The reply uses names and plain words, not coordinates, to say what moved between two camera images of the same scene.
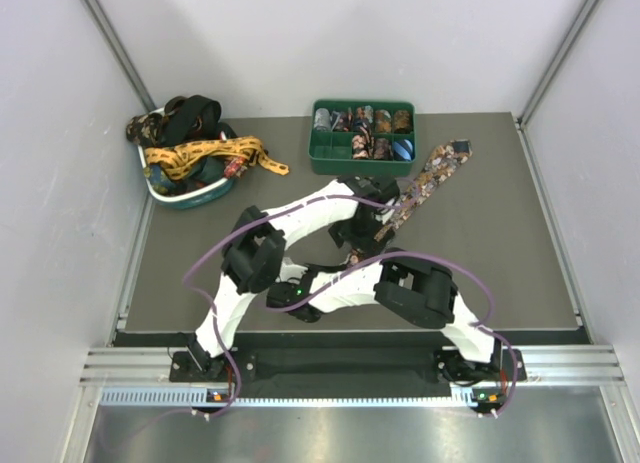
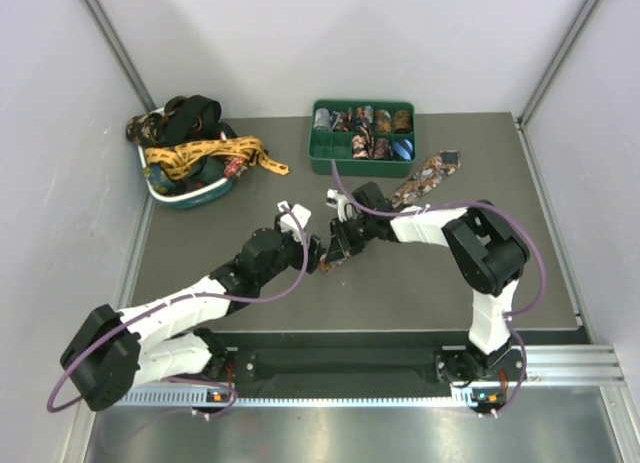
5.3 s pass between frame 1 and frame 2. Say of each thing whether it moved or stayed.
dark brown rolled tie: stayed
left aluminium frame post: stayed
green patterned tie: stayed
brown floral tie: moved
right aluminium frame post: stayed
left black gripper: moved
